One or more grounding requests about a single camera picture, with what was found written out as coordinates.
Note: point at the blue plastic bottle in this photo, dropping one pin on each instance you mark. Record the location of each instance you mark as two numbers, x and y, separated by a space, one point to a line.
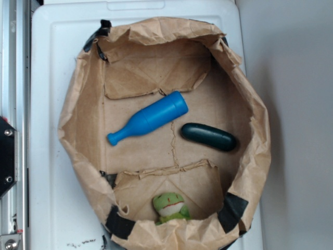
152 117

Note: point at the dark green oblong capsule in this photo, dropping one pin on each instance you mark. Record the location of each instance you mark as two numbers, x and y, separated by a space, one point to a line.
209 136

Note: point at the brown paper bag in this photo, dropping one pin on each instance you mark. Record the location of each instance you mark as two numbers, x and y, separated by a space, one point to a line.
125 68

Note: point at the green plush frog toy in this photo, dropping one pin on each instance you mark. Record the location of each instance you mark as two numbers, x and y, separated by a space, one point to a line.
170 206

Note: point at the white plastic lid tray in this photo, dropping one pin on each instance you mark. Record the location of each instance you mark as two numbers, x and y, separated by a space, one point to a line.
60 214

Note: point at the black metal bracket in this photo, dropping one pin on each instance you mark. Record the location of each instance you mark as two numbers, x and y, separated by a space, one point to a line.
8 155

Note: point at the aluminium frame rail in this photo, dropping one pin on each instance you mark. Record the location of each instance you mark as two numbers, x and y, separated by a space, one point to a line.
15 107

